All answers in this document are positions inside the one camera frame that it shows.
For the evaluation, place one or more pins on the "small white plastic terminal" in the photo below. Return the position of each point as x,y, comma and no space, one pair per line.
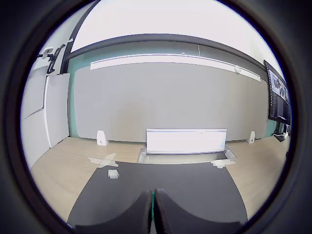
113,174

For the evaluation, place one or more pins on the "round green lid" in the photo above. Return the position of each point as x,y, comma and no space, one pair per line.
153,207

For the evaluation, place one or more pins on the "dark grey mat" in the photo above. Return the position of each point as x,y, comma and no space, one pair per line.
182,178

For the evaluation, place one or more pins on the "white side panel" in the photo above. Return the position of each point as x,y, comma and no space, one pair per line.
57,109

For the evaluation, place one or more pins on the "black computer monitor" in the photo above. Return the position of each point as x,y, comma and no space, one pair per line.
279,97

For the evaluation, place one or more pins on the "small white partition bracket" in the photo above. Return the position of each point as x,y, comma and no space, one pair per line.
102,139
252,138

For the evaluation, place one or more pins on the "black camera clamp mount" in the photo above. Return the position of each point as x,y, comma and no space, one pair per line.
54,58

